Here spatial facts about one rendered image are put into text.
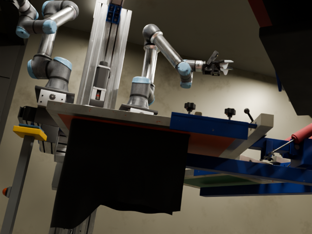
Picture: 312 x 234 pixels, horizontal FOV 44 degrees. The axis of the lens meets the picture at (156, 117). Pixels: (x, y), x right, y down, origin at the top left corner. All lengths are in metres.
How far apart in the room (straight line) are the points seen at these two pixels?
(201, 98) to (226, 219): 1.75
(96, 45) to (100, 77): 0.28
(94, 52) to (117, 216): 2.91
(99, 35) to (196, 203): 3.27
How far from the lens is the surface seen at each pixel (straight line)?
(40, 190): 5.04
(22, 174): 1.91
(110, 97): 2.50
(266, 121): 1.49
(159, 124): 1.47
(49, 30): 2.20
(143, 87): 2.36
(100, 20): 2.71
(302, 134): 1.81
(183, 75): 2.39
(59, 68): 2.34
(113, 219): 5.07
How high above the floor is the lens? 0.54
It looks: 17 degrees up
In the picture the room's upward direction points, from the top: 8 degrees clockwise
